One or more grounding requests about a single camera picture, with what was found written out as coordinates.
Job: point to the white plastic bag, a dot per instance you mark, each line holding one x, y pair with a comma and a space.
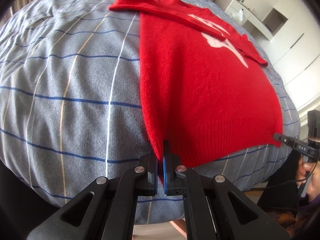
240, 17

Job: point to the blue plaid duvet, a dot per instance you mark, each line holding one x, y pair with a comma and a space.
70, 102

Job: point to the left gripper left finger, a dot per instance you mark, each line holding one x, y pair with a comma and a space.
105, 209

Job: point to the white built-in desk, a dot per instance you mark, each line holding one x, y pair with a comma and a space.
268, 27

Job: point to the red knit sweater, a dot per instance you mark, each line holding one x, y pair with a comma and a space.
201, 87

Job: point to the person's right hand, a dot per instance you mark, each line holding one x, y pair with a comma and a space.
308, 178

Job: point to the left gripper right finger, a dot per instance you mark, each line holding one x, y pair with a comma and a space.
214, 208

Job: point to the white wardrobe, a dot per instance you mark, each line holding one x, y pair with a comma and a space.
294, 54

